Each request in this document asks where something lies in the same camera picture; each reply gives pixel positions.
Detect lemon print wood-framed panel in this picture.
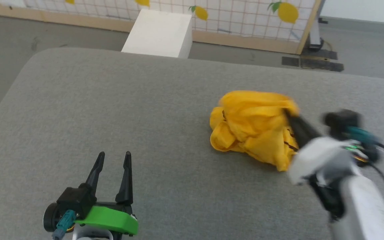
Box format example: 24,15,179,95
0,0,323,55

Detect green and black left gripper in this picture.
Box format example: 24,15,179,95
73,151,139,236

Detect black floor mats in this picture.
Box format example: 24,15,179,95
281,49,345,72

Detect grey metal stand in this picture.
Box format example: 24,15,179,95
307,0,329,51

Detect teal-plug right gripper cable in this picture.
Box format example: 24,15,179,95
345,125,384,160

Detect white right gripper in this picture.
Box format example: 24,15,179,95
284,109,362,186

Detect teal-plug left gripper cable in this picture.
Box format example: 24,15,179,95
52,210,77,240

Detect yellow t-shirt garment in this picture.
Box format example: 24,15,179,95
209,90,301,172

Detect white box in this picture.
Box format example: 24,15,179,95
121,8,193,59

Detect teal-plug gripper cable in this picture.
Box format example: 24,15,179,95
345,125,384,160
52,210,77,240

